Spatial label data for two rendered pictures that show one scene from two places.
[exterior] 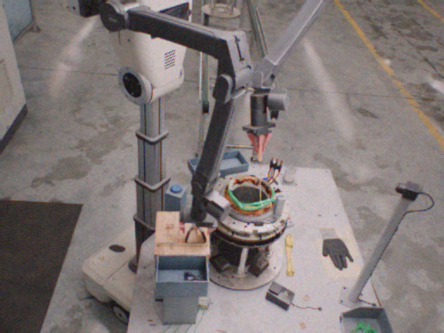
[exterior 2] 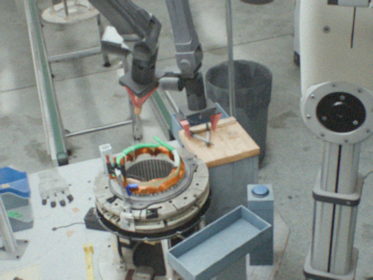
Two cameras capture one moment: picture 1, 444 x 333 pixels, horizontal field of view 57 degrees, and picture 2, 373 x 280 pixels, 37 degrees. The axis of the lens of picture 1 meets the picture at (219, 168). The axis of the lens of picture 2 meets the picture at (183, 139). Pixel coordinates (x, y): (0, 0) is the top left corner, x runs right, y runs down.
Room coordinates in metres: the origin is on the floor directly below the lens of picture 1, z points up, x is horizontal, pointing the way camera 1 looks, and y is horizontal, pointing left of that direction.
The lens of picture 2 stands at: (2.37, -0.18, 2.02)
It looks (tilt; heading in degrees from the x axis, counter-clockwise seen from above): 33 degrees down; 173
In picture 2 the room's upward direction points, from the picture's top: 6 degrees counter-clockwise
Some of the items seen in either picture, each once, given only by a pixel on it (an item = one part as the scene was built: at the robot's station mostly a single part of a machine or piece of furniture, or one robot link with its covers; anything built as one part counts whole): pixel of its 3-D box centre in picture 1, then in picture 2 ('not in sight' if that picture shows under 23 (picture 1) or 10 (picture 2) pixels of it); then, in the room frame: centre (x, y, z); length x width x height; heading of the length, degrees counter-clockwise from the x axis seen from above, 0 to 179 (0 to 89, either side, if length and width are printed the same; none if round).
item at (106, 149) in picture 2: (279, 205); (107, 160); (1.08, -0.24, 1.14); 0.03 x 0.03 x 0.09; 13
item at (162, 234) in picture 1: (182, 234); (217, 142); (0.96, 0.10, 1.05); 0.20 x 0.19 x 0.02; 9
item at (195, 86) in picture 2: (202, 199); (192, 82); (0.94, 0.04, 1.26); 0.07 x 0.06 x 0.07; 59
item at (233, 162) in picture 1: (215, 186); (221, 278); (1.39, 0.01, 0.92); 0.25 x 0.11 x 0.28; 118
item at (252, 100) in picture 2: not in sight; (238, 100); (-0.39, 0.51, 0.39); 0.39 x 0.39 x 0.35
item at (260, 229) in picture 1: (248, 201); (150, 178); (1.13, -0.13, 1.09); 0.32 x 0.32 x 0.01
